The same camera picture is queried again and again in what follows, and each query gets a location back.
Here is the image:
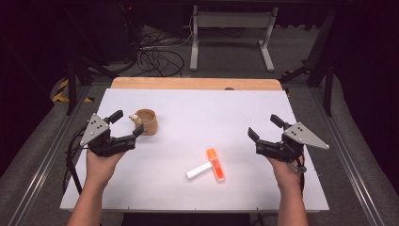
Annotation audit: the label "person's left hand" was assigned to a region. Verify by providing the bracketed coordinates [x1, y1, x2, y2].
[85, 150, 126, 186]

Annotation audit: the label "metal floor rail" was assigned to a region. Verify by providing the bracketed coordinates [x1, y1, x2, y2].
[309, 86, 387, 226]
[8, 84, 92, 226]

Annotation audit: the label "wooden table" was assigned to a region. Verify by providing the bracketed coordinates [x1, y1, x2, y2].
[111, 77, 283, 91]

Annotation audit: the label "white eraser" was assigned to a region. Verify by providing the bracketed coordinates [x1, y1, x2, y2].
[185, 161, 214, 181]

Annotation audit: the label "right hand-held gripper cable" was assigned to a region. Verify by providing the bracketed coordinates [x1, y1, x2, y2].
[286, 156, 308, 197]

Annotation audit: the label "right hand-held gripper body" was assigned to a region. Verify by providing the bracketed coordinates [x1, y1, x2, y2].
[256, 121, 330, 164]

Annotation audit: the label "left hand-held gripper cable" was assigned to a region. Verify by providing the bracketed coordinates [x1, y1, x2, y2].
[64, 125, 90, 194]

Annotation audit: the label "hand-held gripper cable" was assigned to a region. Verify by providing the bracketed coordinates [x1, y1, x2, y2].
[286, 156, 308, 197]
[64, 125, 90, 194]

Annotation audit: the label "black equipment rack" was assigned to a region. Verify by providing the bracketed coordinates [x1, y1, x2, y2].
[103, 0, 142, 64]

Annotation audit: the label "yellow black hazard tape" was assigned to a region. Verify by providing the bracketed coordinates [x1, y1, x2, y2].
[51, 78, 95, 104]

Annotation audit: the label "white table board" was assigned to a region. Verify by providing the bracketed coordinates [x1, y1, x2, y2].
[59, 88, 330, 213]

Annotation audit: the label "black floor cables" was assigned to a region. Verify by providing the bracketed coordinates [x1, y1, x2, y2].
[130, 31, 186, 78]

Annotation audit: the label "person's right hand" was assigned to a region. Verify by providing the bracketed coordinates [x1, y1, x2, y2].
[266, 156, 305, 192]

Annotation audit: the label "light wooden cup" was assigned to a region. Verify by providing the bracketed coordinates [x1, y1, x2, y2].
[129, 108, 159, 137]

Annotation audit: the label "black metal stand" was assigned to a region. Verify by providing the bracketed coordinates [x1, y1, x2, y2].
[65, 57, 119, 116]
[279, 8, 335, 117]

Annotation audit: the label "orange highlighter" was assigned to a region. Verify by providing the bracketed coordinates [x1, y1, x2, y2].
[206, 148, 226, 183]

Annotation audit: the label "white-framed desk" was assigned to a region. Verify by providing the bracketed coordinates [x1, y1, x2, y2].
[189, 5, 279, 73]

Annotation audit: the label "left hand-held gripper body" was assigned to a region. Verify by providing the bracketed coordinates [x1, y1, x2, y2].
[79, 113, 136, 158]

